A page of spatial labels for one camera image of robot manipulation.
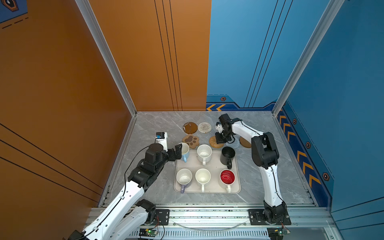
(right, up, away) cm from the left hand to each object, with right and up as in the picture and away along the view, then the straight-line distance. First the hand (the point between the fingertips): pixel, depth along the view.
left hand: (174, 143), depth 77 cm
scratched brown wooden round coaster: (+6, +8, +32) cm, 34 cm away
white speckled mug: (+16, -8, +18) cm, 26 cm away
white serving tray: (+10, -18, +2) cm, 20 cm away
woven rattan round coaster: (+23, -2, +25) cm, 34 cm away
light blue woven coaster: (+38, -3, +25) cm, 45 cm away
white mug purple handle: (+4, -20, +8) cm, 22 cm away
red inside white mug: (+29, -20, +8) cm, 36 cm away
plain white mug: (+15, -20, +8) cm, 26 cm away
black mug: (+30, -9, +15) cm, 35 cm away
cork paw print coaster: (+8, -1, +26) cm, 27 cm away
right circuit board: (+49, -41, -7) cm, 65 cm away
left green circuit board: (-12, -42, -6) cm, 44 cm away
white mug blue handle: (+4, -6, +12) cm, 14 cm away
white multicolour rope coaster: (+17, +8, +32) cm, 37 cm away
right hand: (+25, -2, +26) cm, 36 cm away
